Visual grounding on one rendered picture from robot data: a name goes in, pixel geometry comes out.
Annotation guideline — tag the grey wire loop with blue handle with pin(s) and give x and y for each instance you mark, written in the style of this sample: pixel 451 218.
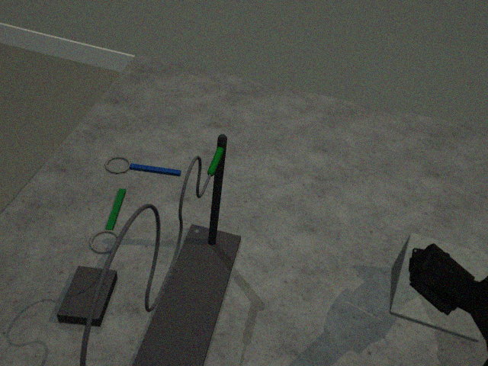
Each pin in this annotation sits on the grey wire loop with blue handle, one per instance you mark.
pixel 143 168

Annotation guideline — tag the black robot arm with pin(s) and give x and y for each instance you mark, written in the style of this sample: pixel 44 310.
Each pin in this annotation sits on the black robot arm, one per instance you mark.
pixel 447 285

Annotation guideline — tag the green-handled thin hoop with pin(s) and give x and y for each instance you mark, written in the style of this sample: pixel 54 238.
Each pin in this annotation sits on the green-handled thin hoop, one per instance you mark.
pixel 112 220

